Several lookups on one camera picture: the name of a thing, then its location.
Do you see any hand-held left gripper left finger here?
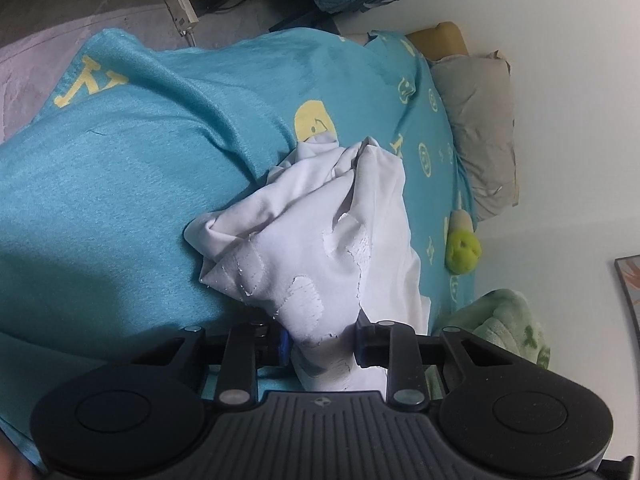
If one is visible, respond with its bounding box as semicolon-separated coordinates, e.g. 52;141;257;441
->
125;322;292;407

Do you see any green plush toy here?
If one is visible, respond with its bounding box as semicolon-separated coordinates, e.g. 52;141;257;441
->
445;195;484;275

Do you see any teal printed bed sheet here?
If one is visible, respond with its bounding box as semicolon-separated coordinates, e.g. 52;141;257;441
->
0;29;482;471

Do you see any green printed fleece blanket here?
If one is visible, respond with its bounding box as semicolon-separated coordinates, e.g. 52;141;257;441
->
425;287;552;401

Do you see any white T-shirt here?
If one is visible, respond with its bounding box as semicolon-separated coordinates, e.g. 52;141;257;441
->
182;135;432;394

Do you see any framed leaf wall picture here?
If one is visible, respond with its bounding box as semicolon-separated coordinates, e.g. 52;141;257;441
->
614;255;640;341

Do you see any grey pillow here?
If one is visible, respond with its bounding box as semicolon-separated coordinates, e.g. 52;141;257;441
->
430;50;520;223

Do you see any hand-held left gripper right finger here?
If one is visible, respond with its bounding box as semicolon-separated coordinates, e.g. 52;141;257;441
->
353;310;521;407

